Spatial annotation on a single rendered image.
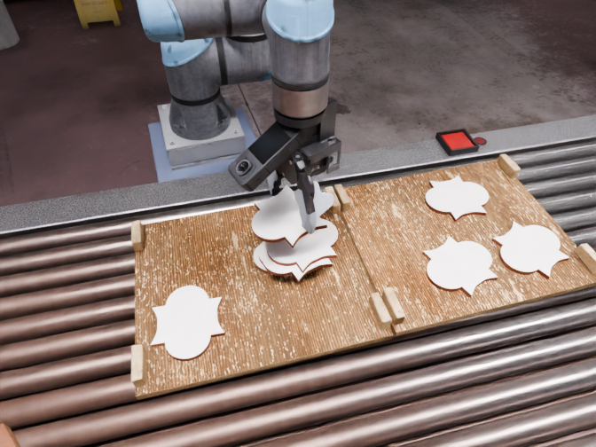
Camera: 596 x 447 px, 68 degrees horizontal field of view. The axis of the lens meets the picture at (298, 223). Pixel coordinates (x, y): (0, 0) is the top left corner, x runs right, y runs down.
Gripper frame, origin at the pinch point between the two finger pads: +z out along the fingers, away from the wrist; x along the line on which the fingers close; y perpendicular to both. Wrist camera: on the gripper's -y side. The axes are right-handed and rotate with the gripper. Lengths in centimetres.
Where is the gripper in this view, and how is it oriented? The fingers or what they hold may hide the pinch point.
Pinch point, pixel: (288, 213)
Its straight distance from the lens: 73.6
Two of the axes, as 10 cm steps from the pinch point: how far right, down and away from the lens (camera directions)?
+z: 0.0, 6.7, 7.4
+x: -5.8, -6.1, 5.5
